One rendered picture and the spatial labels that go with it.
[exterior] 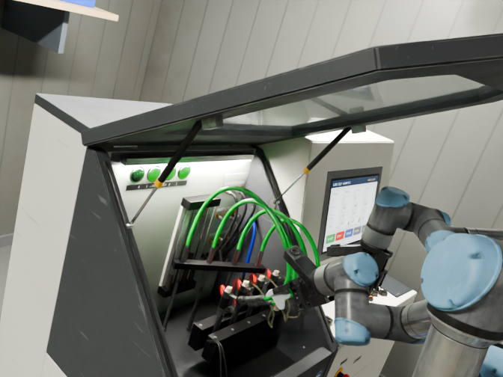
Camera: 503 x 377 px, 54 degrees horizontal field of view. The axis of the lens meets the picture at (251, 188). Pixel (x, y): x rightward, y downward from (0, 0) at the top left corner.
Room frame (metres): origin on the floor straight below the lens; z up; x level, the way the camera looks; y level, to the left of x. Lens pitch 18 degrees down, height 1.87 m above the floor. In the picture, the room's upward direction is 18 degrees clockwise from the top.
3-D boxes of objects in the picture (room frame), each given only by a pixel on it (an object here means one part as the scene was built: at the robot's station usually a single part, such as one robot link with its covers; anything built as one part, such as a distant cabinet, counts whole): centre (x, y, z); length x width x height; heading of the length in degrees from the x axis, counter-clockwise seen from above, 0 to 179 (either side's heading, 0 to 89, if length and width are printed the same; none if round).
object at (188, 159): (1.46, 0.19, 1.43); 0.54 x 0.03 x 0.02; 145
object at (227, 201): (1.66, 0.05, 1.20); 0.13 x 0.03 x 0.31; 145
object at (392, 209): (1.23, -0.35, 1.52); 0.09 x 0.08 x 0.11; 94
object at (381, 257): (1.22, -0.36, 1.37); 0.09 x 0.08 x 0.12; 55
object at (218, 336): (1.41, -0.09, 0.91); 0.34 x 0.10 x 0.15; 145
